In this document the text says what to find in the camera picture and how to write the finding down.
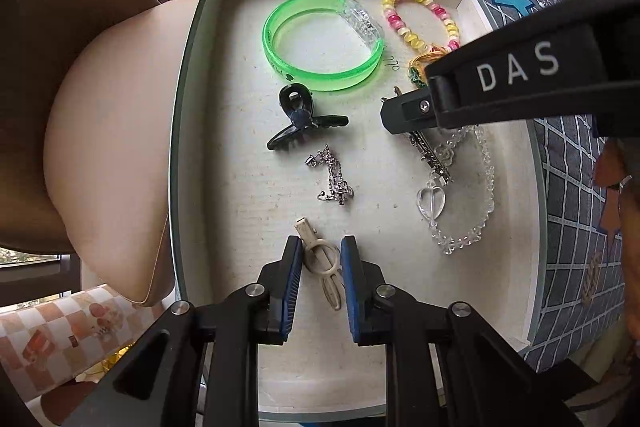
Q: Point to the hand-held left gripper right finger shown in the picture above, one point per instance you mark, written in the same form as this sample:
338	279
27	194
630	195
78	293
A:
350	292

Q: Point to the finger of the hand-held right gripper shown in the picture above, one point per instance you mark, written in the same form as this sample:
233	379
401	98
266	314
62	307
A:
407	112

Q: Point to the white shallow box tray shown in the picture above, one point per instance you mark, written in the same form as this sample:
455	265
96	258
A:
240	187

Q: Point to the beige upholstered chair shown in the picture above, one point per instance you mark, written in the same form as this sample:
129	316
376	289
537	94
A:
100	132

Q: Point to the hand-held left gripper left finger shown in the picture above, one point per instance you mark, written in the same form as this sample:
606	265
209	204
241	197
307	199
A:
292	287

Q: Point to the rhinestone barrette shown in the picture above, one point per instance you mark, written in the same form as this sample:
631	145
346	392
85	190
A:
435	157

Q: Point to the black hair claw clip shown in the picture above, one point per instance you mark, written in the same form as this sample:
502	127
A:
300	112

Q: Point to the green translucent bangle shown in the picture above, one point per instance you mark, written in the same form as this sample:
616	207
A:
272	52

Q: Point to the orange checkered printed cloth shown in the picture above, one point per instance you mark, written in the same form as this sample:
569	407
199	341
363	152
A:
60	332

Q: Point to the beige hollow hair clip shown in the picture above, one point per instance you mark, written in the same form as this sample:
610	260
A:
325	257

